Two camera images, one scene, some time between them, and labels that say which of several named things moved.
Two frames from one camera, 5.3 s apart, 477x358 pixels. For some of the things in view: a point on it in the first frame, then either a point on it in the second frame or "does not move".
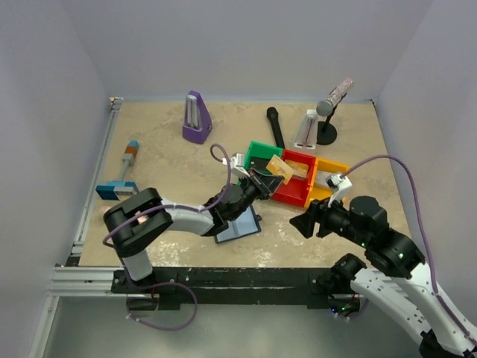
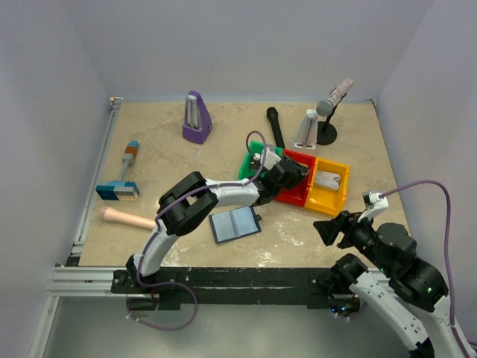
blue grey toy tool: x=114 y=189 does not move
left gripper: x=257 y=183 to x=292 y=170
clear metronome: x=307 y=135 does not move
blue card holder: x=246 y=224 does not move
